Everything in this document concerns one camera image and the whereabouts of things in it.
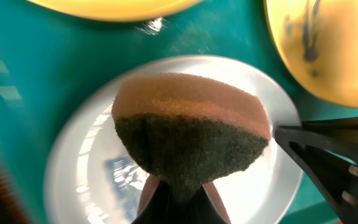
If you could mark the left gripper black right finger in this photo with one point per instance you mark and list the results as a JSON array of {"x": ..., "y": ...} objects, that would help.
[{"x": 203, "y": 210}]

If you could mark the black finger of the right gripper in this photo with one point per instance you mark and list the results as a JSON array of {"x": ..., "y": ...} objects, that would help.
[{"x": 327, "y": 151}]

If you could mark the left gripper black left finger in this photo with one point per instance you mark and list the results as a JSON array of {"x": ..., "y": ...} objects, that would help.
[{"x": 157, "y": 210}]

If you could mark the light blue plate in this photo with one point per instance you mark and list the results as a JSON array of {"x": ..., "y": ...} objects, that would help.
[{"x": 90, "y": 178}]

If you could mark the yellow plate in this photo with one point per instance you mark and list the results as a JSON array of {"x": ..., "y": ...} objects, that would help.
[
  {"x": 117, "y": 10},
  {"x": 318, "y": 43}
]

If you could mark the teal plastic serving tray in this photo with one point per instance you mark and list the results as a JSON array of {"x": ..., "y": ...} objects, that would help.
[{"x": 51, "y": 62}]

